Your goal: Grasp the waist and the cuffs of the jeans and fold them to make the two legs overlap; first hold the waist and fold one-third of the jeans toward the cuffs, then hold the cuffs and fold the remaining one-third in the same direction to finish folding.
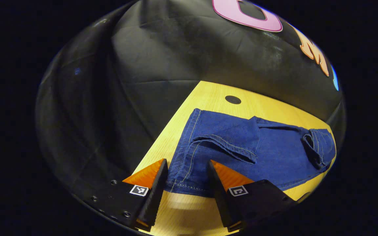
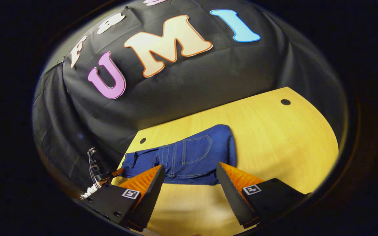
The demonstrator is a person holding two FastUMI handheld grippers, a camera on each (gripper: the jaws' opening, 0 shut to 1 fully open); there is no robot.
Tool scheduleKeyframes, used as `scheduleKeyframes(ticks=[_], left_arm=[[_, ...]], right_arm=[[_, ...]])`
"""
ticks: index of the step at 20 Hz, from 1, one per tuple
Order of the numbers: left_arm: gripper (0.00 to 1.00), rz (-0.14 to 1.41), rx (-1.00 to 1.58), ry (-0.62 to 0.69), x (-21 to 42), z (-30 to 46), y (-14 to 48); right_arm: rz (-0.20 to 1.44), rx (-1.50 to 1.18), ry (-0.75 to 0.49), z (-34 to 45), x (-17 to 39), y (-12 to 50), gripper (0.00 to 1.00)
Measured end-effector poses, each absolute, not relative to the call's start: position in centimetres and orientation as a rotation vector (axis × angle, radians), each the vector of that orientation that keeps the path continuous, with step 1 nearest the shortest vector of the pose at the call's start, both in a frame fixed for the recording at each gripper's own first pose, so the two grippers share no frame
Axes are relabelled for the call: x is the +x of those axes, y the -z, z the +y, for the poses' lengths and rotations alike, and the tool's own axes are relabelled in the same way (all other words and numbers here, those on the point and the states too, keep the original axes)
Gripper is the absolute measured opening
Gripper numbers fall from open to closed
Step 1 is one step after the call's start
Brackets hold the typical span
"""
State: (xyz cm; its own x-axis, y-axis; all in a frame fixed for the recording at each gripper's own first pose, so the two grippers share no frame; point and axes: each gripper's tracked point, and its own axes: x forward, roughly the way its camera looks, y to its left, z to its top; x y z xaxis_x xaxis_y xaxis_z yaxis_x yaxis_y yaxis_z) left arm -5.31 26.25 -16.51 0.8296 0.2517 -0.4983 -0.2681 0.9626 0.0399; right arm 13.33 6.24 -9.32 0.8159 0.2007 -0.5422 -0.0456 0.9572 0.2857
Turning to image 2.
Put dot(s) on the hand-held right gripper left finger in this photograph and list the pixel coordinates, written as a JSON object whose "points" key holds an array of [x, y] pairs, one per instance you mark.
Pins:
{"points": [[151, 196]]}

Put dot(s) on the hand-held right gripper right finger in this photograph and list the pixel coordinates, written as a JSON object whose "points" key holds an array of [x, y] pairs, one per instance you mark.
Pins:
{"points": [[231, 196]]}

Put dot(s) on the black backdrop cloth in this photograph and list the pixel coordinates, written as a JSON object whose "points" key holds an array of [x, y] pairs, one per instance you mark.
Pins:
{"points": [[192, 85]]}

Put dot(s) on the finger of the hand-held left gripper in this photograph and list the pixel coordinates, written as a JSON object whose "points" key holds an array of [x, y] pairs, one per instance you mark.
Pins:
{"points": [[108, 175]]}

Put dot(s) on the blue jeans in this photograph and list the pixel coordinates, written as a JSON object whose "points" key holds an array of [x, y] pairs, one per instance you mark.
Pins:
{"points": [[195, 154]]}

